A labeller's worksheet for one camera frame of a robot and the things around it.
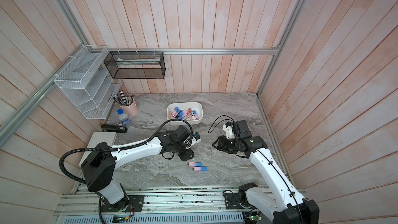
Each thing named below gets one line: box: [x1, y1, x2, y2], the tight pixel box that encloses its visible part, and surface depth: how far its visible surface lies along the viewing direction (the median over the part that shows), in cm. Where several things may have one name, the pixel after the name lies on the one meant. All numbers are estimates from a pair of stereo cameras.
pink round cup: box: [119, 100, 139, 117], surface depth 103 cm
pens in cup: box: [112, 90, 135, 106], surface depth 103 cm
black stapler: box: [100, 124, 129, 134], surface depth 100 cm
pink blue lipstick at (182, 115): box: [177, 110, 188, 120], surface depth 108 cm
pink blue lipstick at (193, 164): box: [187, 161, 203, 167], surface depth 87 cm
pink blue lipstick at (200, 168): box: [192, 166, 208, 172], surface depth 85 cm
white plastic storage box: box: [166, 102, 204, 126], surface depth 109 cm
